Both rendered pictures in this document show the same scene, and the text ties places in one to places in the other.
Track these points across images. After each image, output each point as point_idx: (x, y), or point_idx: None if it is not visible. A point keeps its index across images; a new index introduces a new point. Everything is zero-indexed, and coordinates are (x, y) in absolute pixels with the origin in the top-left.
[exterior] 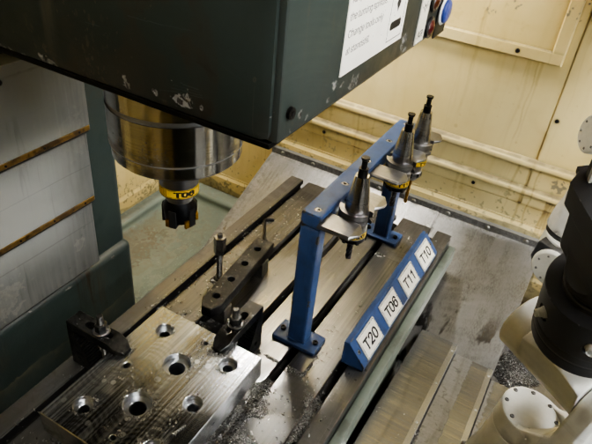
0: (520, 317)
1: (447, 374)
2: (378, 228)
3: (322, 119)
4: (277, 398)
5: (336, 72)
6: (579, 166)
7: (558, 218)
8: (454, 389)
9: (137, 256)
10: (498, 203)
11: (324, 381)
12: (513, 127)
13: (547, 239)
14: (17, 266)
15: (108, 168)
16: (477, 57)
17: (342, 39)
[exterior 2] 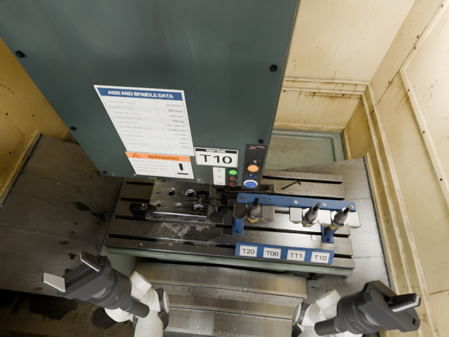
0: (132, 274)
1: (284, 297)
2: (325, 229)
3: (383, 166)
4: (207, 231)
5: (134, 172)
6: (105, 255)
7: (313, 305)
8: (277, 302)
9: (281, 149)
10: (402, 286)
11: (223, 243)
12: (433, 268)
13: (308, 306)
14: None
15: None
16: (448, 218)
17: (131, 166)
